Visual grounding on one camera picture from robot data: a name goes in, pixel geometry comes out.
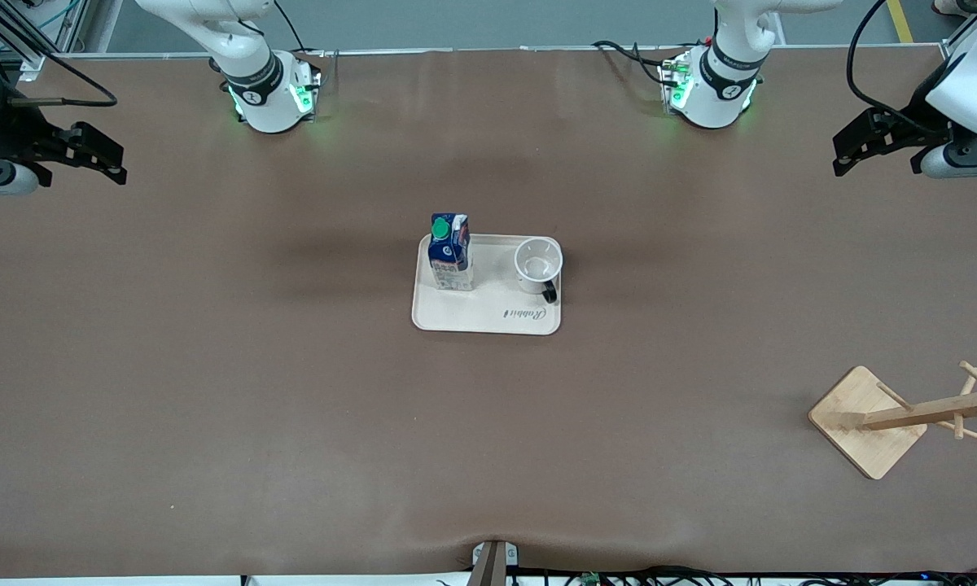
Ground black left arm base cable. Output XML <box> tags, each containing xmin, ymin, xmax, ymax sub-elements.
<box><xmin>591</xmin><ymin>38</ymin><xmax>678</xmax><ymax>86</ymax></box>

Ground black arm base cable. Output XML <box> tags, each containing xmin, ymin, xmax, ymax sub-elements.
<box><xmin>591</xmin><ymin>38</ymin><xmax>678</xmax><ymax>86</ymax></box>
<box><xmin>270</xmin><ymin>0</ymin><xmax>328</xmax><ymax>82</ymax></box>

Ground white tray with bunny print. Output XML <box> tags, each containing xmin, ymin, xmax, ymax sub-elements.
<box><xmin>411</xmin><ymin>233</ymin><xmax>563</xmax><ymax>335</ymax></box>

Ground black right arm base cable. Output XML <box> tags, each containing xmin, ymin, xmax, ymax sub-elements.
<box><xmin>270</xmin><ymin>0</ymin><xmax>328</xmax><ymax>82</ymax></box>

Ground blue milk carton green cap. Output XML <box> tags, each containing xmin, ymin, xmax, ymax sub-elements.
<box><xmin>427</xmin><ymin>213</ymin><xmax>475</xmax><ymax>292</ymax></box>

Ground wooden mug rack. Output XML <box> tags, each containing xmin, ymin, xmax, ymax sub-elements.
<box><xmin>808</xmin><ymin>361</ymin><xmax>977</xmax><ymax>481</ymax></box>

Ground brown pole with grey brackets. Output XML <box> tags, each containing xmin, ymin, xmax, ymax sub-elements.
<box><xmin>468</xmin><ymin>539</ymin><xmax>520</xmax><ymax>586</ymax></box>

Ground white cup with black handle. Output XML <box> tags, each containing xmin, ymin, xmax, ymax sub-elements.
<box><xmin>514</xmin><ymin>236</ymin><xmax>564</xmax><ymax>304</ymax></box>

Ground aluminium frame profile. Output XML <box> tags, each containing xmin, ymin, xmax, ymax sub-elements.
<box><xmin>0</xmin><ymin>0</ymin><xmax>125</xmax><ymax>82</ymax></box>
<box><xmin>940</xmin><ymin>0</ymin><xmax>977</xmax><ymax>64</ymax></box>

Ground brown table mat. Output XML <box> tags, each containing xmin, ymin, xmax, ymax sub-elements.
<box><xmin>0</xmin><ymin>47</ymin><xmax>977</xmax><ymax>580</ymax></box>

